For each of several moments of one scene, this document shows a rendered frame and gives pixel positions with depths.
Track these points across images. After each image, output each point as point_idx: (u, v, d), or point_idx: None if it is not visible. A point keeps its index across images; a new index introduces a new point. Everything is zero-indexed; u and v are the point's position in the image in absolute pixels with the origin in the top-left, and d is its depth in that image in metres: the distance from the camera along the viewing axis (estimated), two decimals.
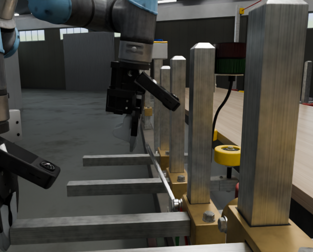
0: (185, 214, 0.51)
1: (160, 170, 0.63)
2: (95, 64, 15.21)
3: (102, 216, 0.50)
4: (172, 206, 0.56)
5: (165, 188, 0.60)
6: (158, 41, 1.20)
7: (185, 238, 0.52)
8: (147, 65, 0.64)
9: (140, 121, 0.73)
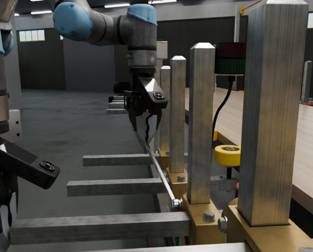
0: (185, 214, 0.51)
1: (160, 170, 0.63)
2: (95, 64, 15.21)
3: (102, 216, 0.50)
4: (172, 206, 0.56)
5: (165, 188, 0.60)
6: (158, 41, 1.20)
7: (185, 238, 0.52)
8: (141, 68, 0.73)
9: (157, 122, 0.79)
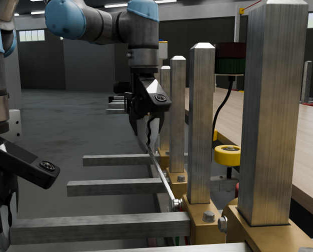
0: (185, 214, 0.51)
1: (160, 170, 0.63)
2: (95, 64, 15.21)
3: (102, 216, 0.50)
4: (172, 206, 0.56)
5: (165, 188, 0.60)
6: (158, 41, 1.20)
7: (185, 238, 0.52)
8: (142, 68, 0.68)
9: (159, 125, 0.73)
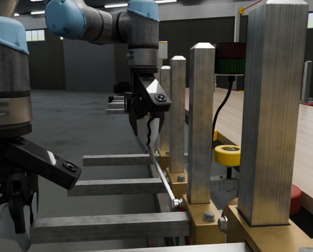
0: None
1: (160, 170, 0.63)
2: (95, 64, 15.21)
3: (120, 215, 0.50)
4: (172, 206, 0.56)
5: (165, 188, 0.60)
6: (158, 41, 1.20)
7: (185, 238, 0.52)
8: (142, 68, 0.68)
9: (159, 125, 0.73)
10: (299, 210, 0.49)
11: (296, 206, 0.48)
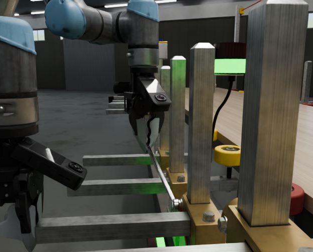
0: None
1: (160, 170, 0.63)
2: (95, 64, 15.21)
3: (125, 215, 0.50)
4: (172, 206, 0.56)
5: (165, 188, 0.60)
6: (158, 41, 1.20)
7: (185, 238, 0.52)
8: (142, 68, 0.68)
9: (159, 125, 0.73)
10: (302, 210, 0.49)
11: (299, 206, 0.48)
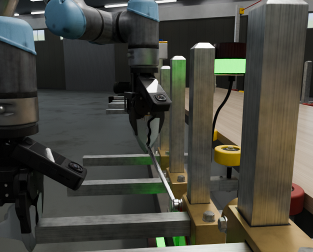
0: None
1: (160, 170, 0.63)
2: (95, 64, 15.21)
3: (125, 215, 0.50)
4: (172, 206, 0.56)
5: (165, 188, 0.60)
6: (158, 41, 1.20)
7: (185, 238, 0.52)
8: (142, 68, 0.68)
9: (159, 125, 0.73)
10: (302, 210, 0.49)
11: (299, 206, 0.48)
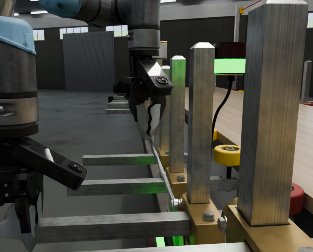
0: None
1: (161, 165, 0.62)
2: (95, 64, 15.21)
3: (125, 215, 0.50)
4: (172, 207, 0.56)
5: (166, 185, 0.60)
6: None
7: (184, 242, 0.53)
8: (142, 50, 0.64)
9: (160, 112, 0.70)
10: (302, 210, 0.49)
11: (299, 206, 0.48)
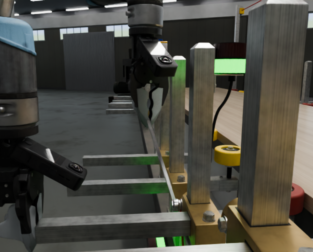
0: None
1: (162, 162, 0.59)
2: (95, 64, 15.21)
3: (125, 215, 0.50)
4: (172, 208, 0.56)
5: (166, 183, 0.58)
6: (158, 41, 1.20)
7: (182, 244, 0.55)
8: (143, 27, 0.59)
9: (163, 96, 0.64)
10: (302, 210, 0.49)
11: (299, 206, 0.48)
